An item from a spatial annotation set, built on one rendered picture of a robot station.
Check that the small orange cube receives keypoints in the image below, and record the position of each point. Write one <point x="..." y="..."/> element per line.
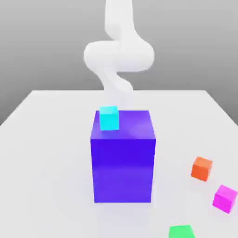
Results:
<point x="200" y="170"/>

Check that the small green cube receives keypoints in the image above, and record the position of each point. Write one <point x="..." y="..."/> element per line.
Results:
<point x="181" y="232"/>

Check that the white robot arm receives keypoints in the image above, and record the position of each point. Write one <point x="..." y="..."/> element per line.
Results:
<point x="119" y="55"/>

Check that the large purple box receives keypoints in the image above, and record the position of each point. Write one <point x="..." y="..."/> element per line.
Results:
<point x="122" y="167"/>

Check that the small cyan cube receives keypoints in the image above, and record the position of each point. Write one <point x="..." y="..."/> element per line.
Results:
<point x="109" y="120"/>

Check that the small magenta cube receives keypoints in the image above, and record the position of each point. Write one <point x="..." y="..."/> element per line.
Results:
<point x="224" y="199"/>

